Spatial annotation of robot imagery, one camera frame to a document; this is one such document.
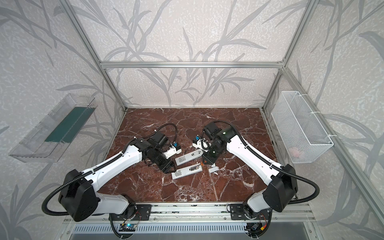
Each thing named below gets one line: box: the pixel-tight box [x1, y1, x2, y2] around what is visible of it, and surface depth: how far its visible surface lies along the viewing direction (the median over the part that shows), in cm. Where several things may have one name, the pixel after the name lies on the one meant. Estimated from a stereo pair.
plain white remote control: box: [174, 149, 204, 166], surface depth 95 cm
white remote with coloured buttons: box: [171, 163, 203, 180], surface depth 88 cm
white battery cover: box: [208, 166, 220, 173], surface depth 91 cm
